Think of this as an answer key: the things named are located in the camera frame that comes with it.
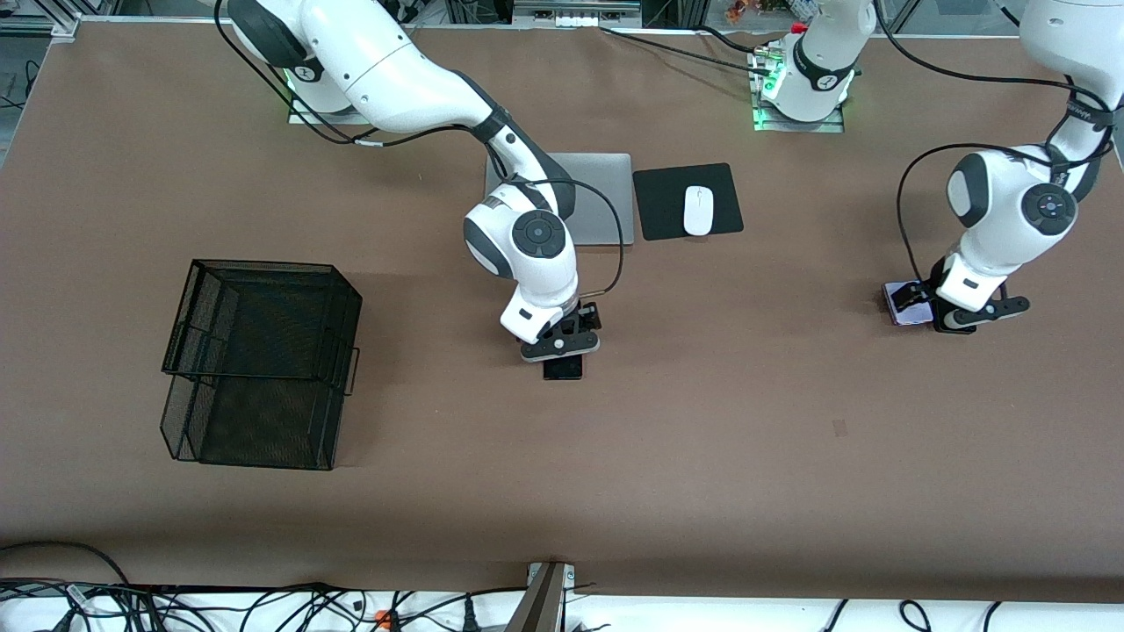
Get black mesh two-tier tray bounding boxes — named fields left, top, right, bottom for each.
left=160, top=258, right=364, bottom=472

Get grey metal camera post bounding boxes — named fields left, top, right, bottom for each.
left=505, top=562, right=578, bottom=632

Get grey closed laptop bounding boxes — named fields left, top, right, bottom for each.
left=486, top=153, right=635, bottom=247

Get lavender flip phone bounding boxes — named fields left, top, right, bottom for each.
left=882, top=280, right=937, bottom=327

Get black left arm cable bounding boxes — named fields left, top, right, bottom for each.
left=874, top=0, right=1118, bottom=284

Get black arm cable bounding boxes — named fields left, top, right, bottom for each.
left=874, top=0, right=1118, bottom=284
left=215, top=13, right=627, bottom=305

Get black table cable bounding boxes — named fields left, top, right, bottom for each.
left=600, top=25, right=774, bottom=76
left=692, top=25, right=769, bottom=57

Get black looped floor cable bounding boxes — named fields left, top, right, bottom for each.
left=0, top=541, right=133, bottom=587

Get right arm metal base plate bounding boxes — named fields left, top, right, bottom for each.
left=288, top=88, right=370, bottom=126

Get aluminium frame profile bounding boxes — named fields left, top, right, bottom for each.
left=0, top=13, right=82, bottom=38

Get grey power strip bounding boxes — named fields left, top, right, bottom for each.
left=512, top=0, right=644, bottom=29

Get black mouse pad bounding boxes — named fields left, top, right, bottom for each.
left=632, top=162, right=746, bottom=241

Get white computer mouse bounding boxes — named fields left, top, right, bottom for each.
left=683, top=185, right=715, bottom=237

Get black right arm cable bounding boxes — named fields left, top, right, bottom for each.
left=215, top=13, right=627, bottom=305

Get tangled black floor cables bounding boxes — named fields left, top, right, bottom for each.
left=0, top=578, right=528, bottom=632

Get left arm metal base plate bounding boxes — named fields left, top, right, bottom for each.
left=753, top=97, right=847, bottom=134

